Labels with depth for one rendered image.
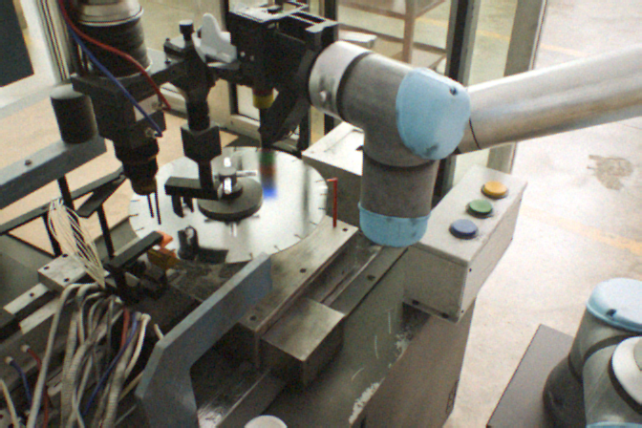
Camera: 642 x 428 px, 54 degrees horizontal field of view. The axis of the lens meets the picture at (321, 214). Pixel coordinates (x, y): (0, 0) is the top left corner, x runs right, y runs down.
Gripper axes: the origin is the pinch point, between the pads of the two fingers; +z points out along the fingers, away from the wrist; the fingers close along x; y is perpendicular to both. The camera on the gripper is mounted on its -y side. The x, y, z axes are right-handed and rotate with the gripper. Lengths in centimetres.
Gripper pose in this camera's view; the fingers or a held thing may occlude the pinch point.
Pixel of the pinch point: (210, 45)
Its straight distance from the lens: 81.5
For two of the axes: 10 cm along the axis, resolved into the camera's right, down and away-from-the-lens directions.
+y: 0.0, -8.0, -6.0
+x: -6.8, 4.4, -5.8
